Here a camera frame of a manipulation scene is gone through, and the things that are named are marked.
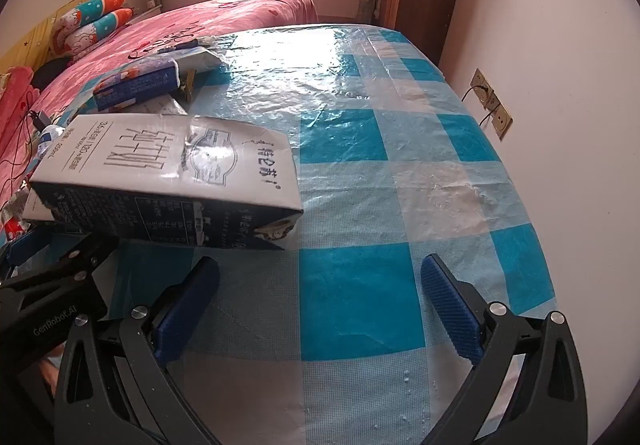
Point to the black charger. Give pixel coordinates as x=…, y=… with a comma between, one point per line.
x=39, y=119

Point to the crumpled silver wrapper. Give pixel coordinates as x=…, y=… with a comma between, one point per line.
x=12, y=220

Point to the blue checkered plastic tablecloth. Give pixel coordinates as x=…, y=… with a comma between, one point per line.
x=350, y=175

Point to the black clothing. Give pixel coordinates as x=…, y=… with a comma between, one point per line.
x=50, y=72

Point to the pink bed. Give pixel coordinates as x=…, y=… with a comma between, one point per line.
x=225, y=15

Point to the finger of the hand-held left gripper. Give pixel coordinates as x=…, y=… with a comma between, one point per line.
x=50, y=305
x=25, y=247

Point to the folded red pink blanket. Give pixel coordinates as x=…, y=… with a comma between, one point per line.
x=15, y=95

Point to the yellow headboard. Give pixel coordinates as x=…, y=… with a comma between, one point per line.
x=30, y=35

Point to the brass wall socket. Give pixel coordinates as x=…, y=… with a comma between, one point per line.
x=500, y=117
x=482, y=85

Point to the small blue milk carton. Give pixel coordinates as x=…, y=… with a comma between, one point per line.
x=135, y=82

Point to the large white blue milk carton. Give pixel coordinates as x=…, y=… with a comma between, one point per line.
x=150, y=160

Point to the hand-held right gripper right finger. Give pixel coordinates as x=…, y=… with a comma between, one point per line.
x=450, y=315

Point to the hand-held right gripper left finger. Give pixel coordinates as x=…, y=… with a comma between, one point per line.
x=185, y=310

